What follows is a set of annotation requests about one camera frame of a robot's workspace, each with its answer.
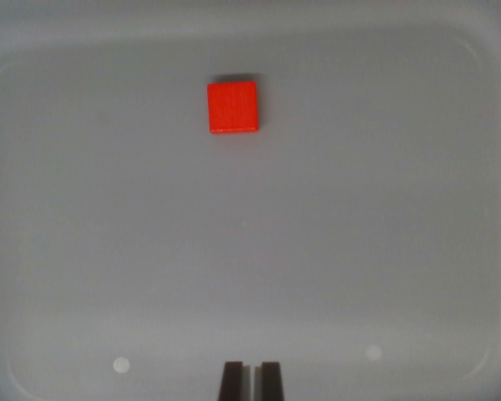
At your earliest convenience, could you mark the grey plastic tray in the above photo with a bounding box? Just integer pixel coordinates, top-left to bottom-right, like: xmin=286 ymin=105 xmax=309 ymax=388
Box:
xmin=0 ymin=0 xmax=501 ymax=401

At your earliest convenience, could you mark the red wooden block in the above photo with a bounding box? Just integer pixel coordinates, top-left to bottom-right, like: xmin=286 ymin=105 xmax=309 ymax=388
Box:
xmin=206 ymin=80 xmax=261 ymax=136

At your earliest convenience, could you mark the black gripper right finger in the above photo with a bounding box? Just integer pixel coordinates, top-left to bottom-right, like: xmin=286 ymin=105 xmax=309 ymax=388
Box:
xmin=254 ymin=361 xmax=286 ymax=401

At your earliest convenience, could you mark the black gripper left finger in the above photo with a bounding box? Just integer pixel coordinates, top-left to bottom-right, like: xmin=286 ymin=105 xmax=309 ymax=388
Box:
xmin=218 ymin=360 xmax=252 ymax=401

